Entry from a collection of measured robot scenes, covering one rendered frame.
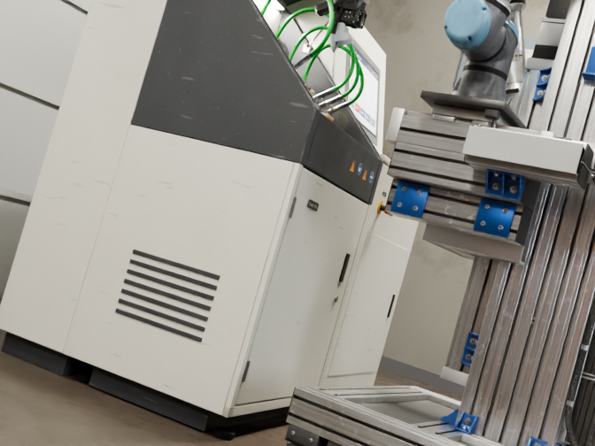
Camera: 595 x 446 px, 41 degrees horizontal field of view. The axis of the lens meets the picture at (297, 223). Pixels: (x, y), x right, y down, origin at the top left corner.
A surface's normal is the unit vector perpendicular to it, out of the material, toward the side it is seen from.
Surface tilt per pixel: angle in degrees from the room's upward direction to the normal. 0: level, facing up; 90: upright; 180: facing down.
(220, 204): 90
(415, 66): 90
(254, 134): 90
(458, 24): 97
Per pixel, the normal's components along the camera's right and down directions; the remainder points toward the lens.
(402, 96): -0.48, -0.18
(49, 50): 0.84, 0.22
